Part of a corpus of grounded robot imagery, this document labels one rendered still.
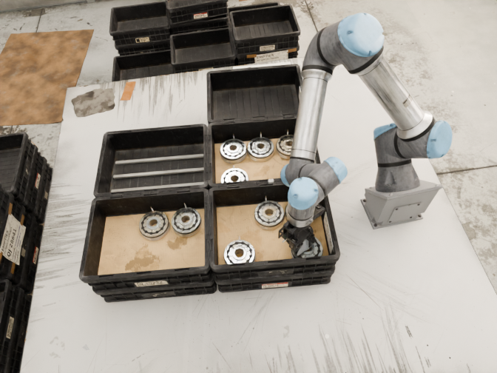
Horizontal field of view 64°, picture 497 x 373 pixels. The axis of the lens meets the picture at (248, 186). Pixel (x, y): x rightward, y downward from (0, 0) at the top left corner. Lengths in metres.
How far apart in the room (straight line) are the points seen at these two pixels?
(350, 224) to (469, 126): 1.68
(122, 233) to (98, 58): 2.35
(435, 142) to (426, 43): 2.36
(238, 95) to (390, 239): 0.87
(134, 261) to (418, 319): 0.96
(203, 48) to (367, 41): 1.80
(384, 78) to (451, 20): 2.77
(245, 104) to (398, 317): 1.02
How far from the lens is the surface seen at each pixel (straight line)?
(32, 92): 3.54
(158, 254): 1.39
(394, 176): 1.45
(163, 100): 2.03
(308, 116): 1.21
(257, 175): 1.50
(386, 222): 1.57
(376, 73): 1.22
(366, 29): 1.17
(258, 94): 1.79
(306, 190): 1.02
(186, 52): 2.82
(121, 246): 1.45
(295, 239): 1.19
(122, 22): 3.22
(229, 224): 1.40
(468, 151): 2.92
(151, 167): 1.60
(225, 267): 1.22
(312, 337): 1.40
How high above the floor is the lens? 2.06
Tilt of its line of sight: 56 degrees down
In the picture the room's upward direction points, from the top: 5 degrees counter-clockwise
